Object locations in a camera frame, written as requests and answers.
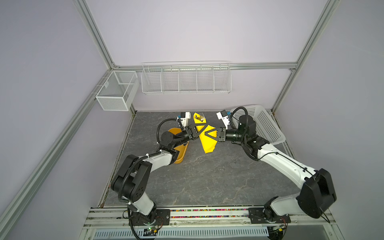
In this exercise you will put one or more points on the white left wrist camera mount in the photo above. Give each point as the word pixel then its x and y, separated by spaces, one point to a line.
pixel 185 117

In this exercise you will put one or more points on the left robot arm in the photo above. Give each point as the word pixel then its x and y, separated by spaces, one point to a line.
pixel 131 180

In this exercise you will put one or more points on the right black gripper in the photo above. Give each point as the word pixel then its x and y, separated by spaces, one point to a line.
pixel 220 131

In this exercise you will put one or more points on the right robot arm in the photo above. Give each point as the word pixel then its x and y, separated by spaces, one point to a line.
pixel 317 192

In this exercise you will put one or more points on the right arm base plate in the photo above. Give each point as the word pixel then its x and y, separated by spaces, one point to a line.
pixel 261 215

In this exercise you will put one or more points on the yellow plastic tray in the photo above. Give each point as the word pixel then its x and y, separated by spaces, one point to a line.
pixel 182 148

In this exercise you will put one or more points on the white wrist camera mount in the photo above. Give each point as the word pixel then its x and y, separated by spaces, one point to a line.
pixel 185 117
pixel 225 117

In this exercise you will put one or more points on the white vent grille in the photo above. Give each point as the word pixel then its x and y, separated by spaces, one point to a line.
pixel 183 233

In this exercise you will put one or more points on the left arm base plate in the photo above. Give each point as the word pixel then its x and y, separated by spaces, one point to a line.
pixel 156 217

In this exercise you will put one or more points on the yellow paper napkin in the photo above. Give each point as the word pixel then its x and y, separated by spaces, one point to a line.
pixel 207 143

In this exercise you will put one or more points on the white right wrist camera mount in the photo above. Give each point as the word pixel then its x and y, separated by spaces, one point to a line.
pixel 225 117

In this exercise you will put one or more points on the white mesh box basket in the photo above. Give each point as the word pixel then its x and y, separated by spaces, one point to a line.
pixel 118 91

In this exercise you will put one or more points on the white wire shelf rack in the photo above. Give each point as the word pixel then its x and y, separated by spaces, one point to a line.
pixel 186 77

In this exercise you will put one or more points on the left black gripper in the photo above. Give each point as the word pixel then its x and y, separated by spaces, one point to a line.
pixel 191 133

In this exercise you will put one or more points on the white perforated plastic basket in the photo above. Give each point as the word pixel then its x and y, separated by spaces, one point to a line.
pixel 260 124

